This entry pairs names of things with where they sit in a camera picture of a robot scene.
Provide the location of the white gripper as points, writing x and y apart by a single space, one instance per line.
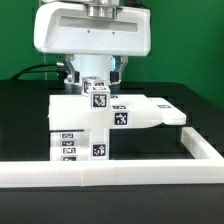
66 28

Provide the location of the white tagged cube nut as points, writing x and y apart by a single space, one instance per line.
99 97
87 82

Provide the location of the white chair back part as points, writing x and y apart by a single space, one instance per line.
73 112

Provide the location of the white chair seat part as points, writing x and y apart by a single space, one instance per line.
99 142

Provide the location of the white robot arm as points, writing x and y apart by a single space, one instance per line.
93 64

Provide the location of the white U-shaped obstacle frame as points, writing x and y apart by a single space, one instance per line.
206 166

